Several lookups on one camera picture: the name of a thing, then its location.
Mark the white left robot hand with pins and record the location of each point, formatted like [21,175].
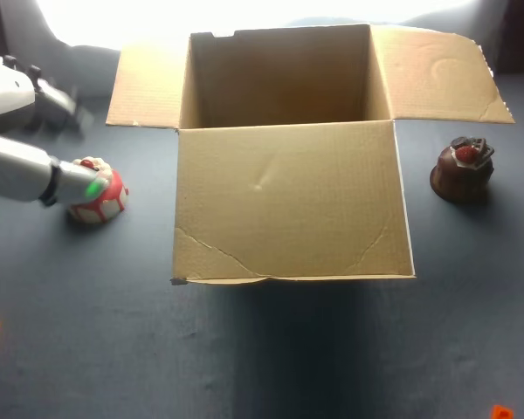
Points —
[8,87]

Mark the grey table cloth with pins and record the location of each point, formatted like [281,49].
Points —
[91,327]

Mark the flat orange toy brick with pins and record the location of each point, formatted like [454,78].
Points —
[502,412]

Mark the small brown red object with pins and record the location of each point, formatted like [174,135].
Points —
[460,183]

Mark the white and red toy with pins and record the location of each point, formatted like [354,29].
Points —
[109,207]

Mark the white backdrop sheet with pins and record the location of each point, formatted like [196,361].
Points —
[91,65]

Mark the brown cardboard box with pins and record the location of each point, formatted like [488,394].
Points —
[288,196]

